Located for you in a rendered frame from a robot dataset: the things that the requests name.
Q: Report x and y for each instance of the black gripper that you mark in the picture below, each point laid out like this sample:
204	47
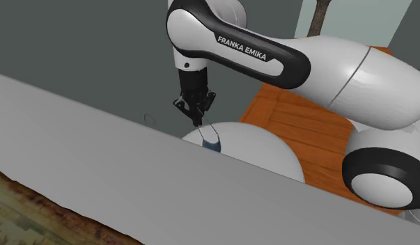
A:
193	83

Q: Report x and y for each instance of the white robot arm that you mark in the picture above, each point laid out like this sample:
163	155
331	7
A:
332	68

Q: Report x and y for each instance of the small blue-grey transparent cup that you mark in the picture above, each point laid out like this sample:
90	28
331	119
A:
211	145

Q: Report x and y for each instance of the white toilet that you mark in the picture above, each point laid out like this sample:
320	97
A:
257	146

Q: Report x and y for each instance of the large grey flat panel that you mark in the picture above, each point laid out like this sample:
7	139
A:
128	169

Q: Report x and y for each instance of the brown houseplant trunk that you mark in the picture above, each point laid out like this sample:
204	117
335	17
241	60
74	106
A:
317	17

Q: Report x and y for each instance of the brown patterned rug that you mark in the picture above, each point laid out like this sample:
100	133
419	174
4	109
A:
23	213

